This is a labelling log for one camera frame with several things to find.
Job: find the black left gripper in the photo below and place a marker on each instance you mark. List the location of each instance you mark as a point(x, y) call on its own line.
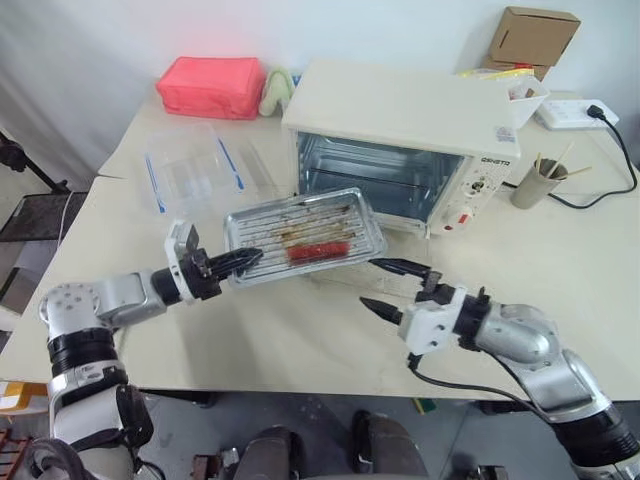
point(202, 275)

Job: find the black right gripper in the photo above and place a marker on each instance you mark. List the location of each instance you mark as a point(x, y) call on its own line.
point(432, 292)

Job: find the metal baking tray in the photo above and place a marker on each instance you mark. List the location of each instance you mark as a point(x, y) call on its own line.
point(310, 220)

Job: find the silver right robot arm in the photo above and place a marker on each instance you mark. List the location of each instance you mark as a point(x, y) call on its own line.
point(525, 340)

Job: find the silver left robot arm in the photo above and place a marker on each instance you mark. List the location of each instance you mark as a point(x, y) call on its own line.
point(120, 295)

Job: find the glass toaster oven door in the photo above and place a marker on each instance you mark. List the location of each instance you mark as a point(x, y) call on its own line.
point(392, 288)

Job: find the red sausage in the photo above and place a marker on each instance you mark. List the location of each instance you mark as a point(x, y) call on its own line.
point(317, 251)

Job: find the cream toaster oven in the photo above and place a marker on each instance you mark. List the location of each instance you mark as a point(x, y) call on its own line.
point(390, 110)

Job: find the clear plastic lid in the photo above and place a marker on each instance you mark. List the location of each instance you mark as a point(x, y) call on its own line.
point(260, 160)

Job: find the clear container with blue clips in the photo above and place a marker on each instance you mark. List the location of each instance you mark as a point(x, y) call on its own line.
point(190, 170)

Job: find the green sponge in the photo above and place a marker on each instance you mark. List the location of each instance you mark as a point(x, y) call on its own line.
point(425, 406)

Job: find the dark rounded shape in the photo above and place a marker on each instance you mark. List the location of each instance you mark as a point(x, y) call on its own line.
point(270, 452)
point(387, 447)

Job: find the beige cylindrical cup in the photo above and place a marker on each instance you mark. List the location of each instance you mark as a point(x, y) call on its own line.
point(535, 187)

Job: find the pink fabric bag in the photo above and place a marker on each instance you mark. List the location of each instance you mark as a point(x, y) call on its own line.
point(210, 87)

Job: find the wooden stick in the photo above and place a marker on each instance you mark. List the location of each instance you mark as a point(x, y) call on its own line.
point(539, 162)
point(579, 171)
point(562, 159)

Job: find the black metal stand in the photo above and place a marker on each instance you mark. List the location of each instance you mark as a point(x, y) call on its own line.
point(40, 215)

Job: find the white plastic bin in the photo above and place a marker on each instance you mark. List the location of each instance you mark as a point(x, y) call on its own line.
point(527, 102)

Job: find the yellow package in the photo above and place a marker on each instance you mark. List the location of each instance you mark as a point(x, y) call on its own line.
point(495, 73)

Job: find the white power strip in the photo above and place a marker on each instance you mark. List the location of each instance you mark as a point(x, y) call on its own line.
point(565, 114)

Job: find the small brown cardboard box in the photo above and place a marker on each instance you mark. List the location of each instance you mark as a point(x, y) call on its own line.
point(505, 64)

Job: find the yellow object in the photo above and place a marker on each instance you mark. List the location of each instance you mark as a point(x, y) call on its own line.
point(20, 397)

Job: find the large brown cardboard box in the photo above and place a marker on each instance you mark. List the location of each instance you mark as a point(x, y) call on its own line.
point(532, 35)

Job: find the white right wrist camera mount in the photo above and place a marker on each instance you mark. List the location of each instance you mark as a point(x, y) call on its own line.
point(430, 325)

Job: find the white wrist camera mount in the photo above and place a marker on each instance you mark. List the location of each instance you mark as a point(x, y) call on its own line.
point(175, 246)
point(430, 325)

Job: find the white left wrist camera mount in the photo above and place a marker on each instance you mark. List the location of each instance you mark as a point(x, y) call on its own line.
point(175, 246)

